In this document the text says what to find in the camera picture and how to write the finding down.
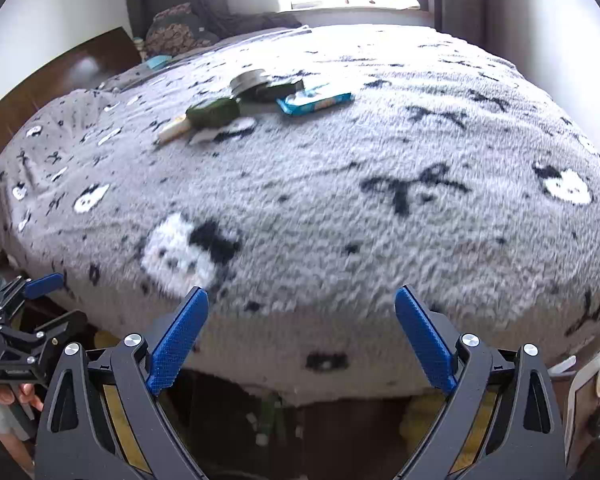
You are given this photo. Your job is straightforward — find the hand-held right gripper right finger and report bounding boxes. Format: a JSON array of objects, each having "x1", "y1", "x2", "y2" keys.
[{"x1": 394, "y1": 285, "x2": 567, "y2": 480}]

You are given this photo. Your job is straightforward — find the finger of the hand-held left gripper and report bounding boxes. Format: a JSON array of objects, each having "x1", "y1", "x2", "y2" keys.
[
  {"x1": 35, "y1": 311, "x2": 88, "y2": 356},
  {"x1": 0, "y1": 274, "x2": 65, "y2": 318}
]

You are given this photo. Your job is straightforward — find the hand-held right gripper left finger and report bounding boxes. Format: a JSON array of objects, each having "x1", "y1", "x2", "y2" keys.
[{"x1": 34, "y1": 286, "x2": 211, "y2": 480}]

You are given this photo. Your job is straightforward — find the white tube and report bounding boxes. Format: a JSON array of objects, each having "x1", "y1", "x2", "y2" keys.
[{"x1": 157, "y1": 115, "x2": 191, "y2": 145}]

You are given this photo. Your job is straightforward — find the dark rectangular bottle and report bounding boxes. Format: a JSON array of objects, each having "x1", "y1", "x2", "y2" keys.
[{"x1": 186, "y1": 97, "x2": 242, "y2": 128}]

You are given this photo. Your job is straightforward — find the blue packet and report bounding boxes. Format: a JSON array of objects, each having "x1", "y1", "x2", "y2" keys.
[{"x1": 276, "y1": 87, "x2": 355, "y2": 117}]

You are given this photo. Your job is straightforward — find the dark small container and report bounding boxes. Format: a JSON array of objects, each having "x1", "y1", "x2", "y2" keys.
[{"x1": 252, "y1": 80, "x2": 306, "y2": 102}]

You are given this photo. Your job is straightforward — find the round metal tin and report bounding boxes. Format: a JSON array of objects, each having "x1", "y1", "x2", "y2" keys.
[{"x1": 230, "y1": 69, "x2": 271, "y2": 95}]

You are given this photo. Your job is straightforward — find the person's left hand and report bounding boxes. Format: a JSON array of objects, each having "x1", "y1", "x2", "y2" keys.
[{"x1": 0, "y1": 382, "x2": 45, "y2": 412}]

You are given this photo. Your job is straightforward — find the yellow plush toy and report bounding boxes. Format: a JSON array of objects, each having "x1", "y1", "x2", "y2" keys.
[{"x1": 402, "y1": 392, "x2": 448, "y2": 441}]

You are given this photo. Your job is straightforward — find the grey printed blanket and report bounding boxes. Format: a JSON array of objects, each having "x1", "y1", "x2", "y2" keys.
[{"x1": 0, "y1": 24, "x2": 600, "y2": 408}]

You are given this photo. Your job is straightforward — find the dark wooden headboard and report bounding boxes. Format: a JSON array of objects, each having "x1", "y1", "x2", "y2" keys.
[{"x1": 0, "y1": 27, "x2": 141, "y2": 181}]

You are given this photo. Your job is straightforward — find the patterned pillow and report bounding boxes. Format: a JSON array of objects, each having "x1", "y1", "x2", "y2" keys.
[{"x1": 145, "y1": 2, "x2": 221, "y2": 56}]

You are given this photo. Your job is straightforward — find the dark brown blanket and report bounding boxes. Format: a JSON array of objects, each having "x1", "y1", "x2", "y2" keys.
[{"x1": 215, "y1": 10, "x2": 303, "y2": 38}]

